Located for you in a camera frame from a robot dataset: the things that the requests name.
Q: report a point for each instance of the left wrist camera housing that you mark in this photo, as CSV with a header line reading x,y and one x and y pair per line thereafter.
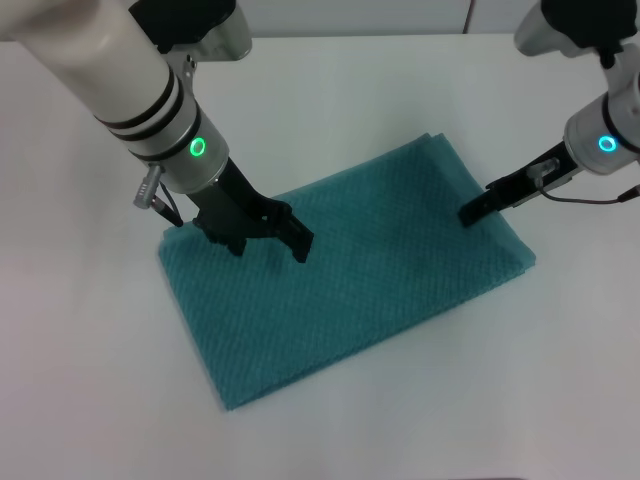
x,y
210,25

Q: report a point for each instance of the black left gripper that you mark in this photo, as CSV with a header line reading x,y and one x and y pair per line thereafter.
x,y
232,210

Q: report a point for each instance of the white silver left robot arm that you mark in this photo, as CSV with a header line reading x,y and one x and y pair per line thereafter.
x,y
120,75

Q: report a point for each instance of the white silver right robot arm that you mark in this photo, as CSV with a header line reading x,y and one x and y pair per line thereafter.
x,y
605,130

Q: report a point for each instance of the teal waffle-weave towel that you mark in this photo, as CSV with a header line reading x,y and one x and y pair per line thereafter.
x,y
360,280

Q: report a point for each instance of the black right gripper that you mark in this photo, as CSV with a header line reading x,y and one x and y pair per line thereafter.
x,y
530,187

